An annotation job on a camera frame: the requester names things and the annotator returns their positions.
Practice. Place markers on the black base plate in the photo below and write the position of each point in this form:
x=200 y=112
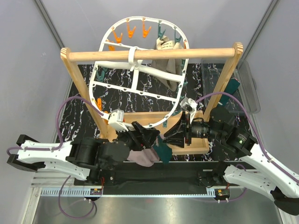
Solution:
x=173 y=178

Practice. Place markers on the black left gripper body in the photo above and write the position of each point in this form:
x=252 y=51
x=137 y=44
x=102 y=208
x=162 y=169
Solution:
x=129 y=137

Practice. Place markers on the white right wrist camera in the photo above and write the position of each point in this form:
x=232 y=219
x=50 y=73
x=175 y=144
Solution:
x=190 y=106

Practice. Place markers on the beige sock pair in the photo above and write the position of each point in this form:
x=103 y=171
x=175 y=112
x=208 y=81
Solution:
x=172 y=66

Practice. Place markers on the slotted cable duct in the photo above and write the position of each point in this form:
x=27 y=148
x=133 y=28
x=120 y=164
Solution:
x=92 y=192

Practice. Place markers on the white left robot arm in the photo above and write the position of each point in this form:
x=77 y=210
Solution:
x=84 y=159

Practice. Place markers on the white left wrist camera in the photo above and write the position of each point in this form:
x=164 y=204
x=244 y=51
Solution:
x=118 y=120

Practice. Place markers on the clear plastic bin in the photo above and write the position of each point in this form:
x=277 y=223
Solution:
x=246 y=93

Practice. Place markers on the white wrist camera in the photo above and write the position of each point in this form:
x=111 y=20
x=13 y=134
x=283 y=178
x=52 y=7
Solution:
x=190 y=106
x=118 y=120

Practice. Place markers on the dark green sock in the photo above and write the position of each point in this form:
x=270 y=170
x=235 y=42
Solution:
x=163 y=151
x=231 y=88

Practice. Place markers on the pink sock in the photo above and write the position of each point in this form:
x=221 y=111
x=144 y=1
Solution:
x=145 y=158

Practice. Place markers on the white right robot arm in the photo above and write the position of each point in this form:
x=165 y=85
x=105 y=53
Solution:
x=278 y=183

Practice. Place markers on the white round clip hanger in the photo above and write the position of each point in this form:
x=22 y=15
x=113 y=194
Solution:
x=136 y=67

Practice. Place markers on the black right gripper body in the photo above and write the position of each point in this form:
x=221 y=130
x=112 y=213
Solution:
x=197 y=129

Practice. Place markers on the wooden hanging rack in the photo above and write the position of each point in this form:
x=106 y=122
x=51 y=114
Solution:
x=71 y=60

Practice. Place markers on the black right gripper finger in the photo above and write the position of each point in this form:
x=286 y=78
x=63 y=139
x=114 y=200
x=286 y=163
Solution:
x=175 y=140
x=178 y=130

